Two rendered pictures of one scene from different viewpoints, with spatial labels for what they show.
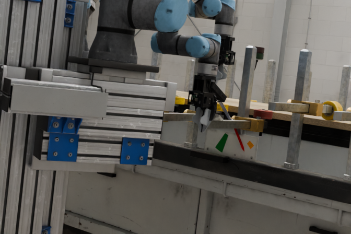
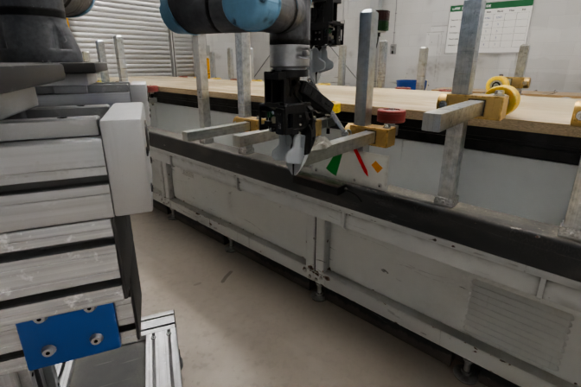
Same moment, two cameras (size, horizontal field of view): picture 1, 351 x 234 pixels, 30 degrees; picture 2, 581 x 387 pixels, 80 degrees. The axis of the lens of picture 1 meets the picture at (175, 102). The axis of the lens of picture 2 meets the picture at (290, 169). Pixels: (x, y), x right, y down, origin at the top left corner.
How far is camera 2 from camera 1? 1.75 m
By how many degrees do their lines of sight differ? 15
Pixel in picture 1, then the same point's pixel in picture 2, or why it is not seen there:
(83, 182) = (207, 185)
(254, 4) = (356, 9)
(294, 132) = (453, 149)
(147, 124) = (59, 270)
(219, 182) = (335, 211)
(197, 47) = (246, 3)
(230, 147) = (347, 169)
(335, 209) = (531, 274)
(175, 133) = not seen: hidden behind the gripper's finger
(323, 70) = (406, 50)
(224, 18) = not seen: outside the picture
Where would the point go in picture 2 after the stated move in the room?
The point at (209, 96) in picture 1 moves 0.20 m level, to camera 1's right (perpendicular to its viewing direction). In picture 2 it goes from (297, 112) to (407, 113)
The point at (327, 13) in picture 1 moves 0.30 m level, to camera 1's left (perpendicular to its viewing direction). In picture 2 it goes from (409, 8) to (394, 8)
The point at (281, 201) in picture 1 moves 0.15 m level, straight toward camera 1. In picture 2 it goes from (430, 248) to (437, 281)
